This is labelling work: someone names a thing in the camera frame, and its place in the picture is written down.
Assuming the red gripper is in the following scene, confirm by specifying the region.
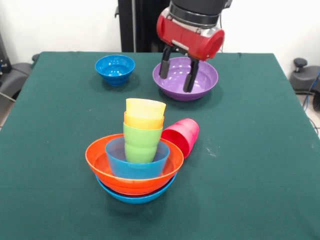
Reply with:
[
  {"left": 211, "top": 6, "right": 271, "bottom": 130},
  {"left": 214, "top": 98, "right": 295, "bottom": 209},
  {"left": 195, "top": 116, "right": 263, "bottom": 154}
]
[{"left": 156, "top": 7, "right": 226, "bottom": 93}]

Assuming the yellow plastic cup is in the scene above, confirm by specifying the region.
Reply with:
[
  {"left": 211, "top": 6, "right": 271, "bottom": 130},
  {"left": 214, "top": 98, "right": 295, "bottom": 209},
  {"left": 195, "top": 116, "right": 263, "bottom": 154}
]
[{"left": 125, "top": 98, "right": 167, "bottom": 119}]

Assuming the orange plastic cup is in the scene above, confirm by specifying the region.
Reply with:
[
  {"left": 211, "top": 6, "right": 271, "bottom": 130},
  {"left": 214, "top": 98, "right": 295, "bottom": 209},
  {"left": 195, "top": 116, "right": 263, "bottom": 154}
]
[{"left": 123, "top": 111, "right": 165, "bottom": 130}]

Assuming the pink plastic cup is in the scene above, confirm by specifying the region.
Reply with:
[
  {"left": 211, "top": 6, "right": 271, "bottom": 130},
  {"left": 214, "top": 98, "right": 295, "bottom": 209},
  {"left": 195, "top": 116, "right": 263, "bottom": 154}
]
[{"left": 161, "top": 118, "right": 200, "bottom": 160}]

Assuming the green plastic cup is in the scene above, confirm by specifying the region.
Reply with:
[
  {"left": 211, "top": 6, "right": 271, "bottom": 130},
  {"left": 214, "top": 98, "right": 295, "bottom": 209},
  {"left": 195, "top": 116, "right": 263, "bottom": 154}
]
[{"left": 122, "top": 121, "right": 164, "bottom": 164}]

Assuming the small light blue bowl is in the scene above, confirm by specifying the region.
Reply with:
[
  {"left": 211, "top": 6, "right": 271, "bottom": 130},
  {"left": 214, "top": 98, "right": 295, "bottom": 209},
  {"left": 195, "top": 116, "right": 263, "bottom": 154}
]
[{"left": 105, "top": 138, "right": 171, "bottom": 180}]

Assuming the wide orange-red bowl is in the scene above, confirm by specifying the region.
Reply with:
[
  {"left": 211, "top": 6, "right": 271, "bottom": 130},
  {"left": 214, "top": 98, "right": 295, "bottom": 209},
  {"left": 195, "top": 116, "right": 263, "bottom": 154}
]
[{"left": 85, "top": 133, "right": 185, "bottom": 196}]

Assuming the small orange-red bowl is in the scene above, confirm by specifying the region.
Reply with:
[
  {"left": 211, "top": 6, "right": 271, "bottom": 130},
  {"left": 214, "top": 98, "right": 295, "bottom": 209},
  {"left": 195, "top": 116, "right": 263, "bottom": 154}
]
[{"left": 99, "top": 178, "right": 176, "bottom": 198}]

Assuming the large light blue bowl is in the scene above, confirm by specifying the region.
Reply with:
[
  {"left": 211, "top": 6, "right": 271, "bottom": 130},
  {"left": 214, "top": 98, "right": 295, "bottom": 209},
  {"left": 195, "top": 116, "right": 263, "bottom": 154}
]
[{"left": 95, "top": 172, "right": 178, "bottom": 205}]

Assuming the purple plastic bowl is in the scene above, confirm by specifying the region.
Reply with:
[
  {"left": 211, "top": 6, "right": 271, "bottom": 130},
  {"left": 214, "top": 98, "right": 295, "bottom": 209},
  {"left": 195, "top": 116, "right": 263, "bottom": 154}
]
[{"left": 152, "top": 57, "right": 219, "bottom": 103}]

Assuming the small dark blue bowl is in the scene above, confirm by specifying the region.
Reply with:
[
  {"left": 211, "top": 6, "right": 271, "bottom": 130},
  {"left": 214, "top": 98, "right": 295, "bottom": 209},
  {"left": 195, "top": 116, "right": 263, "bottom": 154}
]
[{"left": 94, "top": 54, "right": 136, "bottom": 87}]

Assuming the dark green tablecloth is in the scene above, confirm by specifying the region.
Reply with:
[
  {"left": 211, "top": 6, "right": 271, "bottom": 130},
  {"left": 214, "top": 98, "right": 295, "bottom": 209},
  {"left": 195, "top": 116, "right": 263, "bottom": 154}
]
[{"left": 0, "top": 51, "right": 320, "bottom": 240}]

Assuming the black equipment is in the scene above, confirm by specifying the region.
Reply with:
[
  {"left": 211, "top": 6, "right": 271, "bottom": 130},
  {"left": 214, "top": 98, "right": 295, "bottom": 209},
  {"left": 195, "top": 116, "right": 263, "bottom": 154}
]
[{"left": 0, "top": 32, "right": 12, "bottom": 73}]

